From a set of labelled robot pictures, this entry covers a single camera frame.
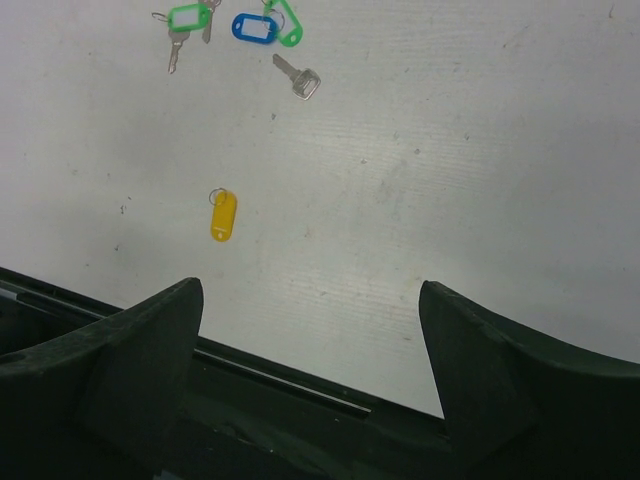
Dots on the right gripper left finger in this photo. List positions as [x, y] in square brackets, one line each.
[99, 402]

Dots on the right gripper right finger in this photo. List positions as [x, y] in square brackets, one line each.
[520, 404]

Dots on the silver key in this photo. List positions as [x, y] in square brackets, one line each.
[304, 82]
[178, 38]
[211, 6]

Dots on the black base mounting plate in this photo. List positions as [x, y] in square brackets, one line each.
[242, 417]

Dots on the green key tag left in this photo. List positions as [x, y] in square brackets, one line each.
[184, 18]

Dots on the green key tag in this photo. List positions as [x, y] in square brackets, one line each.
[184, 18]
[289, 28]

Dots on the blue key tag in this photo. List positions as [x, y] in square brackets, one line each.
[254, 28]

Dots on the green key tag right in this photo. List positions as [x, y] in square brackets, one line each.
[289, 28]

